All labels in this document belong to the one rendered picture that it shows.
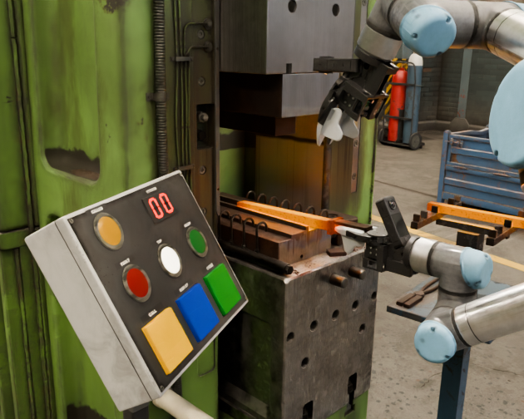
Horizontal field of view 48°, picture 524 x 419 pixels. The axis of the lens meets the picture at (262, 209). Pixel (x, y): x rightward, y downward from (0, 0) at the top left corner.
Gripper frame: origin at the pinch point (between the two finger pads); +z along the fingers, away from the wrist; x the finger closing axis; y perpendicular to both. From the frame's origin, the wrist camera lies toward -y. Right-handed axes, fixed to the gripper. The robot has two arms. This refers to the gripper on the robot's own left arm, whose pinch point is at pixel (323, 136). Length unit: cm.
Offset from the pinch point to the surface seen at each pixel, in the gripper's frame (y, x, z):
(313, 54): -19.1, 11.6, -8.2
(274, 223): -8.4, 10.1, 33.1
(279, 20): -22.3, 0.4, -14.3
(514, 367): 47, 162, 116
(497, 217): 23, 63, 19
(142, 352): 22, -54, 14
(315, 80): -16.5, 12.9, -3.1
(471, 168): -92, 390, 140
